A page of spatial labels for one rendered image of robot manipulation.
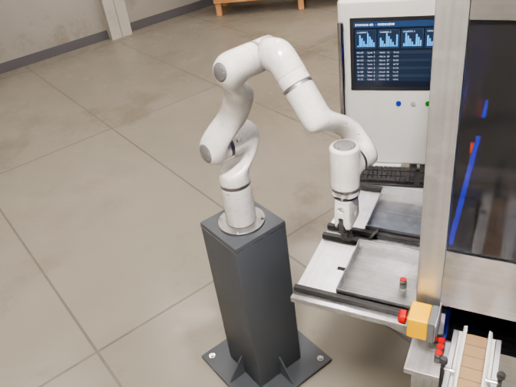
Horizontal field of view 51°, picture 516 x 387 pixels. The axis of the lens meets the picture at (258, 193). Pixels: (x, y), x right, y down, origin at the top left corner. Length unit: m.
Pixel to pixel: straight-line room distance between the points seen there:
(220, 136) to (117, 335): 1.56
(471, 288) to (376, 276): 0.42
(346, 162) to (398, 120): 1.00
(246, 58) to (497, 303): 0.97
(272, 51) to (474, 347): 0.97
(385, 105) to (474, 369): 1.25
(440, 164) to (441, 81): 0.21
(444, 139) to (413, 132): 1.20
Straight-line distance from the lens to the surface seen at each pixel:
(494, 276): 1.49
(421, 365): 1.62
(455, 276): 1.51
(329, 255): 1.93
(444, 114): 1.25
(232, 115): 1.79
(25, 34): 7.55
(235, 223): 2.10
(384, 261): 1.90
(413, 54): 2.32
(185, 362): 2.84
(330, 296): 1.76
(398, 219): 2.08
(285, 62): 1.51
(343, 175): 1.50
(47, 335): 3.26
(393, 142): 2.50
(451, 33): 1.18
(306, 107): 1.49
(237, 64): 1.61
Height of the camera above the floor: 2.16
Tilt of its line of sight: 34 degrees down
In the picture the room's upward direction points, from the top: 8 degrees counter-clockwise
